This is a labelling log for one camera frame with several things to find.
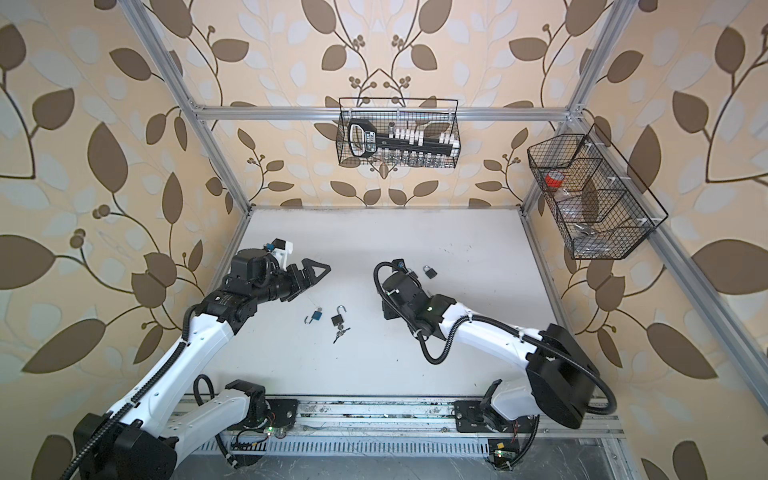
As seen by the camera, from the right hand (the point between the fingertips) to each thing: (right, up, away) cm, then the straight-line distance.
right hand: (389, 300), depth 83 cm
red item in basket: (+49, +35, +4) cm, 60 cm away
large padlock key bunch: (-15, -11, +6) cm, 19 cm away
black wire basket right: (+54, +26, -9) cm, 60 cm away
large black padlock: (-16, -8, +8) cm, 19 cm away
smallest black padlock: (+14, +6, +19) cm, 24 cm away
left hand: (-17, +8, -8) cm, 20 cm away
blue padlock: (-23, -7, +8) cm, 25 cm away
